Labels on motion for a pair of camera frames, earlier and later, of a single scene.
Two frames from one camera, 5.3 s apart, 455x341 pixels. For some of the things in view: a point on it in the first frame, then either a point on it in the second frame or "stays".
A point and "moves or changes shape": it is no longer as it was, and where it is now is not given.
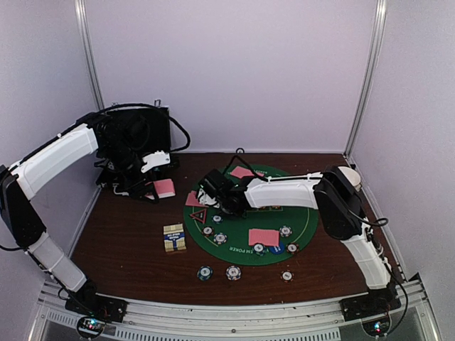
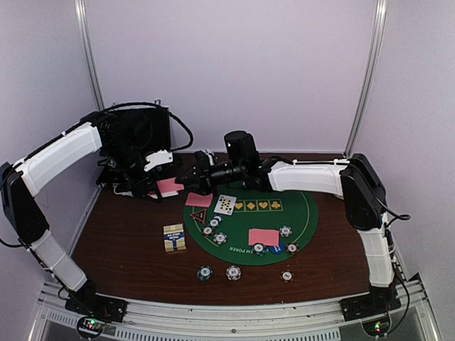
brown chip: (292, 248) stays
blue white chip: (286, 231) stays
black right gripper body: (225, 209) to (219, 174)
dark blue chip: (217, 219) moves or changes shape
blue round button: (278, 250) stays
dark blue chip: (259, 249) stays
